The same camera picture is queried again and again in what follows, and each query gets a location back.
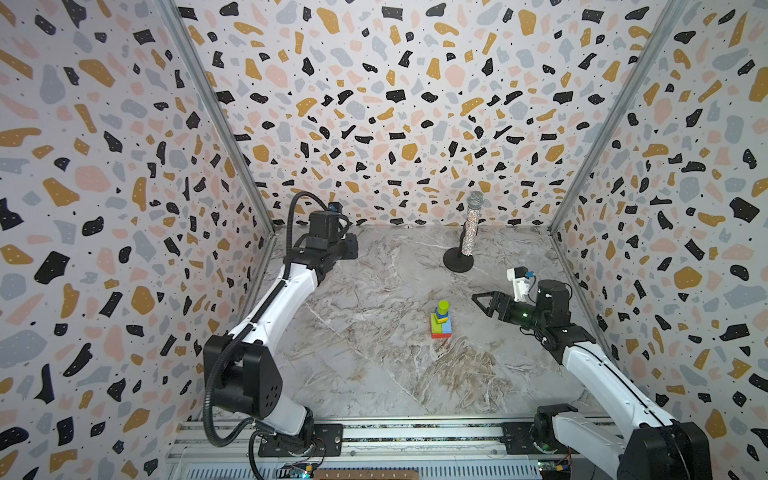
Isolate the lime green block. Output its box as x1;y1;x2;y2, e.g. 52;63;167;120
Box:
430;314;442;335

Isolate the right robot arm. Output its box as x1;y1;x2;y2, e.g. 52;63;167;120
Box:
472;277;713;479

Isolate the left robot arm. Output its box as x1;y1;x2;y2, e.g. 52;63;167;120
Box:
203;202;358;448

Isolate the black round microphone stand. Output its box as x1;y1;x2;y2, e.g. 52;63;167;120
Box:
443;247;474;273

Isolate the glitter microphone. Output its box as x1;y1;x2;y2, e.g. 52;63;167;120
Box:
460;191;484;257

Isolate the wooden strip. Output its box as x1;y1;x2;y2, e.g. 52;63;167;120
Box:
313;468;420;480

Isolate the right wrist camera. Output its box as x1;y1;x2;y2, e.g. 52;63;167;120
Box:
507;266;535;303

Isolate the black corrugated cable hose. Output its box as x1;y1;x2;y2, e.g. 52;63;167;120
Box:
202;190;331;480

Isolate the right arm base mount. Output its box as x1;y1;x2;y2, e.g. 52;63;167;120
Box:
499;421;568;455

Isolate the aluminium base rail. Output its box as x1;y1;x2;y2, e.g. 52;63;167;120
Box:
160;416;607;479

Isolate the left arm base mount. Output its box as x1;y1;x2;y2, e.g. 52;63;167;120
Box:
258;422;344;458

